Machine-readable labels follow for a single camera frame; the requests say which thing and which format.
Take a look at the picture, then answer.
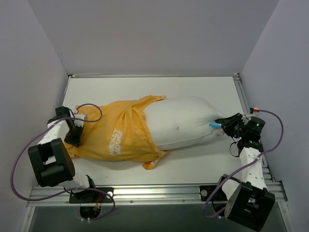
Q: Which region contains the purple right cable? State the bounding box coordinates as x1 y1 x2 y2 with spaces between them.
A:
202 109 284 219

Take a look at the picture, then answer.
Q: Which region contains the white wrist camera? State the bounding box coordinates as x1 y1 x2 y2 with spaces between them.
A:
73 109 87 128
245 107 260 120

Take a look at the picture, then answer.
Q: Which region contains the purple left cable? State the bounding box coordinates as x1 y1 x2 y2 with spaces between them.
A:
11 103 116 221

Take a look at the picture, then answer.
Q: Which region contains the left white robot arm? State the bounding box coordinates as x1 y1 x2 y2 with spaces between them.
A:
28 106 98 203

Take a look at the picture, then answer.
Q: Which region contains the orange Mickey Mouse pillowcase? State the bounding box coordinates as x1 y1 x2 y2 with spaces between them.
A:
65 95 168 170

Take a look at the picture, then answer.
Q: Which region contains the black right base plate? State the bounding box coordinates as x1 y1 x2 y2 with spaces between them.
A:
199 185 216 202

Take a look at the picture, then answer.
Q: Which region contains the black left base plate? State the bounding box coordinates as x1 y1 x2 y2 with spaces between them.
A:
69 187 114 204

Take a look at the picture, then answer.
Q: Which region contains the purple cable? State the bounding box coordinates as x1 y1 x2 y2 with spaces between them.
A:
202 109 284 219
11 103 116 221

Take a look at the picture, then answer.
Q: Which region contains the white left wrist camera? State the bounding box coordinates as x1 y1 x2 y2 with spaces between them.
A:
73 109 87 128

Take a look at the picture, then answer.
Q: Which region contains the white pillow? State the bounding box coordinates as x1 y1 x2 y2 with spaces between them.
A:
143 97 225 151

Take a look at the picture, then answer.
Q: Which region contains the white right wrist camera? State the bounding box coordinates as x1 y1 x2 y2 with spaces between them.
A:
245 107 260 120

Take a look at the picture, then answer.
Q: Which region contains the aluminium front rail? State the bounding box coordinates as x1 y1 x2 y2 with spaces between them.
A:
27 181 287 206

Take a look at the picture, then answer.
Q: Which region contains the aluminium right side rail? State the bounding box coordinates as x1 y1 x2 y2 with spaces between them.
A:
233 73 276 183

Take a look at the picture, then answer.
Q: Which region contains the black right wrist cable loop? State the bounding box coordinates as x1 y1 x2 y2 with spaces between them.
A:
229 142 242 158

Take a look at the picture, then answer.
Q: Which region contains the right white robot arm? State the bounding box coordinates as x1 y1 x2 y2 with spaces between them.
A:
214 109 275 232

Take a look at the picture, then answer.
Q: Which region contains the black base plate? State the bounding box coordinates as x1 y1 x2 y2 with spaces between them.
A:
69 187 114 204
199 185 216 202

